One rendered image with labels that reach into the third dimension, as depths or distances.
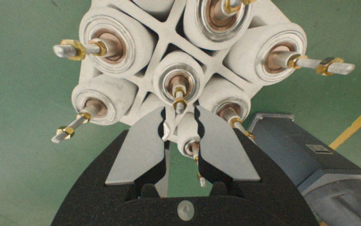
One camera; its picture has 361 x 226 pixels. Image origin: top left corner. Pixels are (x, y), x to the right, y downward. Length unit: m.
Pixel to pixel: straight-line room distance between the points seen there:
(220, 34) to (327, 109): 0.74
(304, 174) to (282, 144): 0.10
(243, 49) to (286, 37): 0.06
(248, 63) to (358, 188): 0.42
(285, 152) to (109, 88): 0.55
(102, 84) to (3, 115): 0.71
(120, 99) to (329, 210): 0.56
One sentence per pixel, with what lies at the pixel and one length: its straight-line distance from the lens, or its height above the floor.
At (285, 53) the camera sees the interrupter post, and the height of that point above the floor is 0.27.
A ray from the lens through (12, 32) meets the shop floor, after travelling 0.69.
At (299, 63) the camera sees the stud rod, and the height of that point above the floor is 0.29.
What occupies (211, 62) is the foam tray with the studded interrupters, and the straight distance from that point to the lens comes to 0.28.
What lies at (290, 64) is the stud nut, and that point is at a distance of 0.23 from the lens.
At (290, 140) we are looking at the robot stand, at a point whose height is 0.17.
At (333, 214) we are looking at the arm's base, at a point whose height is 0.35.
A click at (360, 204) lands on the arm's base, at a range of 0.53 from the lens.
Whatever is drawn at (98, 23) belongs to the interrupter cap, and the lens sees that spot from 0.23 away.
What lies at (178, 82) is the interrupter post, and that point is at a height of 0.27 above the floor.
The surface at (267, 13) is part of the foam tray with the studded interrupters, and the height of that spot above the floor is 0.18.
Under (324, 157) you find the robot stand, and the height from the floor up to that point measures 0.24.
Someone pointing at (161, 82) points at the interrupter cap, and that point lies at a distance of 0.21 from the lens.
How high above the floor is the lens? 0.45
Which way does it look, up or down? 59 degrees down
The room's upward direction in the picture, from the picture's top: 177 degrees clockwise
